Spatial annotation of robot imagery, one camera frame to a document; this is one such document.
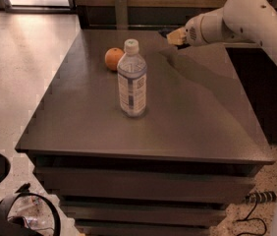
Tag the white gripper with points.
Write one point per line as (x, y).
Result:
(192, 33)

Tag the dark blue snack bar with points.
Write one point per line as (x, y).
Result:
(164, 32)

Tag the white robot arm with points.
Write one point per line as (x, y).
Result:
(236, 21)

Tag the clear plastic water bottle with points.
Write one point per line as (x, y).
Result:
(132, 70)

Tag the orange fruit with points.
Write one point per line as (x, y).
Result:
(112, 57)

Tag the dark grey drawer cabinet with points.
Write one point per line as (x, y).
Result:
(171, 172)

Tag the white power strip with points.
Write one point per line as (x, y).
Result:
(260, 197)

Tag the left metal shelf bracket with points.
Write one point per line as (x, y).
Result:
(121, 14)

